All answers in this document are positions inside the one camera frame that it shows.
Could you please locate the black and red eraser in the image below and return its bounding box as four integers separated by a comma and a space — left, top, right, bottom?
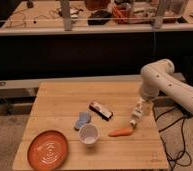
89, 101, 113, 120

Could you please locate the orange crate on bench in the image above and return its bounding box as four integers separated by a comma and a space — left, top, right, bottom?
112, 5, 150, 24

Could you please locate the grey metal post right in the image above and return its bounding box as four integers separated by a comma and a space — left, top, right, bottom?
153, 0, 166, 29

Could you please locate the orange carrot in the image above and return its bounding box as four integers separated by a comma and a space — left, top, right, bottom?
108, 128, 133, 137

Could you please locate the blue cloth piece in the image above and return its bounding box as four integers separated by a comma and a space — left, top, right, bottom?
74, 112, 91, 130

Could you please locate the black bag on bench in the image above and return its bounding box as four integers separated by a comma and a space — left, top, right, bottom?
87, 10, 112, 25

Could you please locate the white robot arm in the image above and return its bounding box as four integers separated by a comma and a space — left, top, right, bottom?
130, 59, 193, 127

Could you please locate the black power cable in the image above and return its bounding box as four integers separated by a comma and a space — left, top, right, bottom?
153, 105, 193, 171

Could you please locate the grey metal post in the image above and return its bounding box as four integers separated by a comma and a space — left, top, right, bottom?
60, 0, 72, 31
153, 0, 166, 29

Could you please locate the orange plate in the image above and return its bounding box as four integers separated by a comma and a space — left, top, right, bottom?
27, 130, 68, 171

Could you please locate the white paper cup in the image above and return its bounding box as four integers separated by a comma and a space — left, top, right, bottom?
78, 124, 99, 146

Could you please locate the grey metal post left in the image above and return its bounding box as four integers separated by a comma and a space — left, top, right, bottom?
60, 0, 72, 31

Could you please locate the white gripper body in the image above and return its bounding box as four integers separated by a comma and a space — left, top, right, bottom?
130, 98, 150, 127

